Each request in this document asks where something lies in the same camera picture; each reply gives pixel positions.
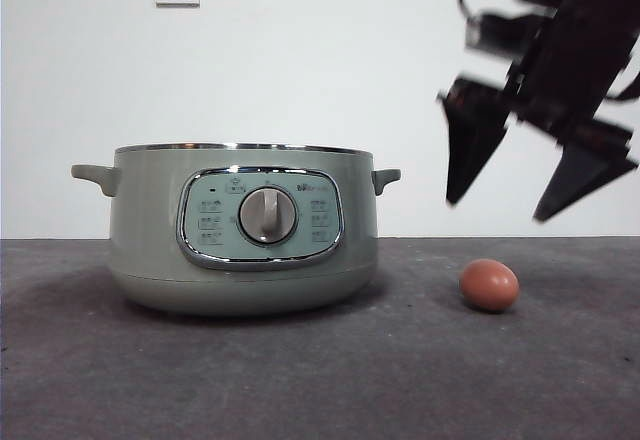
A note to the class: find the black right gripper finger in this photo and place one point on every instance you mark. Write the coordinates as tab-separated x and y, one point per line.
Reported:
472	135
585	175

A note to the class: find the brown egg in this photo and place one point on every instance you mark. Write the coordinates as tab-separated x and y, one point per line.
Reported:
489	286

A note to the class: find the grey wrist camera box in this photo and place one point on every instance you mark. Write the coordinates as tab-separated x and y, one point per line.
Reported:
487	30

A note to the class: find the green electric cooking pot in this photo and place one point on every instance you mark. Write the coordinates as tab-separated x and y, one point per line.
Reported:
150	220

